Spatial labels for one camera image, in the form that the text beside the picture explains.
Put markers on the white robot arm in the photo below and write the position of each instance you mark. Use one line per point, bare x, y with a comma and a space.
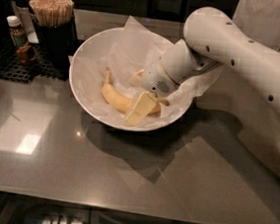
210, 40

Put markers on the small white-capped sauce bottle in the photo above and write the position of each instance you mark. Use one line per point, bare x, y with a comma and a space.
17, 32

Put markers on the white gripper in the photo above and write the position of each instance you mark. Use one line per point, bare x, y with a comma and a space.
155, 80

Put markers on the bundle of wooden chopsticks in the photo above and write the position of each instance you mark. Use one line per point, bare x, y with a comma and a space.
52, 13

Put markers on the white bowl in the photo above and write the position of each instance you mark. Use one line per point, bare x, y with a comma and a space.
84, 69

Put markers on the white flat packet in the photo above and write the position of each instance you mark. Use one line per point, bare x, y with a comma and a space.
23, 13

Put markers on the yellow banana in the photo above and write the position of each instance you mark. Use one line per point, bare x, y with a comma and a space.
121, 102

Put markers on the small brown sauce bottle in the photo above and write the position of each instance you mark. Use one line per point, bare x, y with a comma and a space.
25, 54

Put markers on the black grid mat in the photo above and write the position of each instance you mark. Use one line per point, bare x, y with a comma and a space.
13, 71

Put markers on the white paper liner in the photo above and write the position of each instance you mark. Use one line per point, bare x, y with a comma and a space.
128, 56

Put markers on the black chopstick holder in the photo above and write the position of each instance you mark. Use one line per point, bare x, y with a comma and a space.
60, 42

